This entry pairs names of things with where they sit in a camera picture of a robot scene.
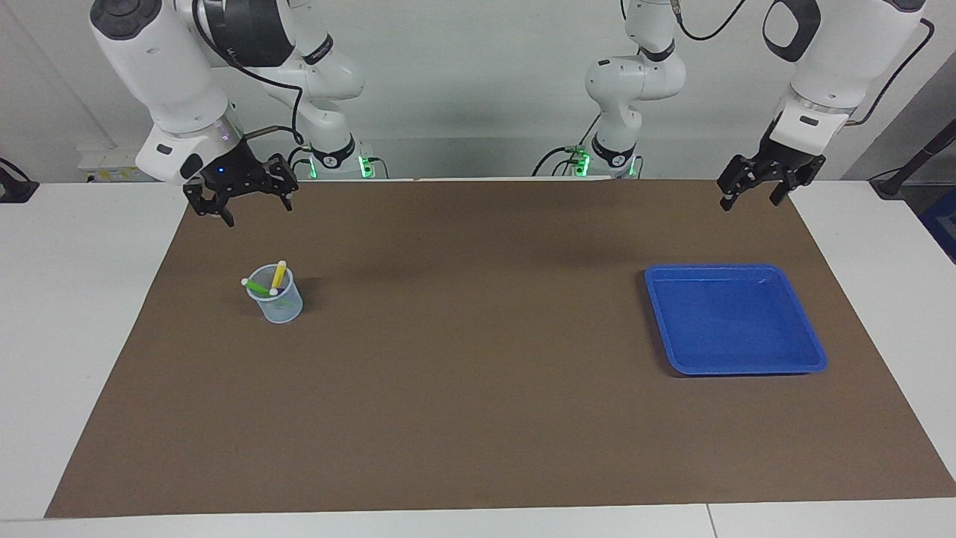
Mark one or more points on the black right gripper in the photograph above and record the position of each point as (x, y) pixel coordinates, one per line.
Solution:
(231, 172)

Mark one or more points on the white base connector box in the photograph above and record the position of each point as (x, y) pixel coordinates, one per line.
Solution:
(365, 161)
(579, 161)

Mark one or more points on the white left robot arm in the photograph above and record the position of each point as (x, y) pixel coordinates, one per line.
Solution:
(844, 52)

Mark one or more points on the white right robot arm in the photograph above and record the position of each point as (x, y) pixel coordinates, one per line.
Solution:
(164, 67)

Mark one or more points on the pale blue mesh pen cup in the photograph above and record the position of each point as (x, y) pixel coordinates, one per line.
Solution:
(285, 310)

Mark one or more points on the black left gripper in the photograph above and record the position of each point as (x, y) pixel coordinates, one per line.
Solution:
(792, 161)

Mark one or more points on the yellow pen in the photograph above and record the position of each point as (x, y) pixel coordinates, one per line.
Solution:
(278, 276)

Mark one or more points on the green pen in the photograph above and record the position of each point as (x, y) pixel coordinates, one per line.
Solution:
(258, 287)

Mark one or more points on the blue plastic tray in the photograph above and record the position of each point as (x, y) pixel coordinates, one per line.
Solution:
(739, 329)

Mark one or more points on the blue box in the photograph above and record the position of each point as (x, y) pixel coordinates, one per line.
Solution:
(942, 224)

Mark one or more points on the black table clamp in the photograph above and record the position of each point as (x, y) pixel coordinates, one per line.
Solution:
(15, 187)

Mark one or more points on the black stand leg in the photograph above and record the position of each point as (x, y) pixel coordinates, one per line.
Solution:
(922, 153)

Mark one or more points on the brown table mat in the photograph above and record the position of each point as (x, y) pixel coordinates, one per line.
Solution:
(478, 373)

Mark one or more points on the white power strip box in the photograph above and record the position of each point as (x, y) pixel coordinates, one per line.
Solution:
(116, 161)

